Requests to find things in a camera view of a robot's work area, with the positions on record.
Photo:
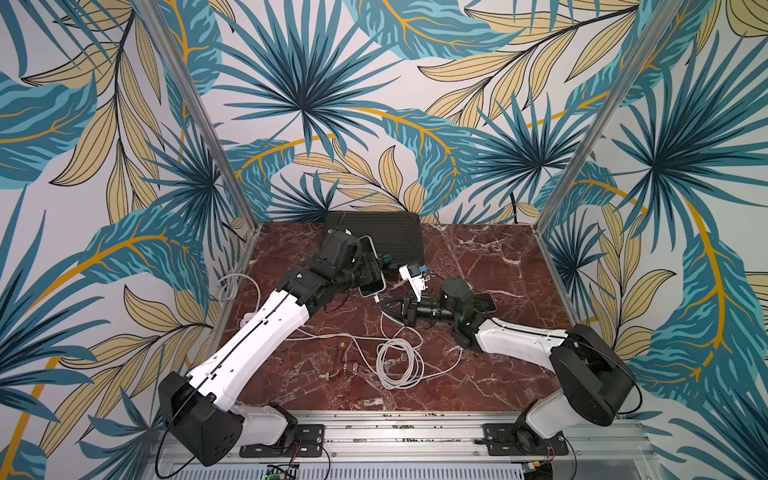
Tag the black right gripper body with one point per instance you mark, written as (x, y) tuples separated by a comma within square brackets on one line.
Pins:
[(409, 309)]

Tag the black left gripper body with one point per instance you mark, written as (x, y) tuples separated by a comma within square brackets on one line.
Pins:
[(348, 278)]

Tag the smartphone with pink case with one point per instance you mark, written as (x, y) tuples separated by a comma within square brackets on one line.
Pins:
[(371, 280)]

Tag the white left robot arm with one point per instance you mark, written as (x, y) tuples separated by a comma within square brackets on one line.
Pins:
[(198, 408)]

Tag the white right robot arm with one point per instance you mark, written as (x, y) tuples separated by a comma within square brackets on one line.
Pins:
[(594, 381)]

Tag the black plastic tool case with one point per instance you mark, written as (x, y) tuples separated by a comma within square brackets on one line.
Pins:
[(397, 234)]

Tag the white power strip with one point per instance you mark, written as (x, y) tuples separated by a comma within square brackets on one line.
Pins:
[(246, 319)]

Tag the brown-handled screwdriver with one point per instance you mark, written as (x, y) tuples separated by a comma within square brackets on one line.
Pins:
[(340, 360)]

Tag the aluminium frame post left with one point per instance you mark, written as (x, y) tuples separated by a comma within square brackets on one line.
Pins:
[(160, 33)]

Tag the aluminium frame post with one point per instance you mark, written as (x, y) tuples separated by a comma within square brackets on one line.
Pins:
[(160, 33), (647, 42)]

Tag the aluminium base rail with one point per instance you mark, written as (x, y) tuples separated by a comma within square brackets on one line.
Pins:
[(464, 445)]

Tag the aluminium frame post right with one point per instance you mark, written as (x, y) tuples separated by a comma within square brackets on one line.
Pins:
[(647, 42)]

